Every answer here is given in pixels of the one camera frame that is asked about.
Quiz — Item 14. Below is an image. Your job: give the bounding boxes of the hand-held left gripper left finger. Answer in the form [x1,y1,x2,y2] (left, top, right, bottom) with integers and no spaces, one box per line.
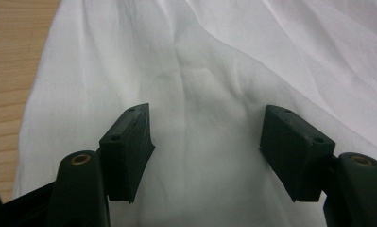
[98,102,156,203]

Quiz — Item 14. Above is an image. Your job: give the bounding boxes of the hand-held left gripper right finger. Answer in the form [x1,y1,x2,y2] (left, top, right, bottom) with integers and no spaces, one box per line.
[259,104,337,203]

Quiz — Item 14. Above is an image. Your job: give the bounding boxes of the white dress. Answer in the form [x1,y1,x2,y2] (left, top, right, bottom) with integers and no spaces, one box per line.
[12,0,377,227]

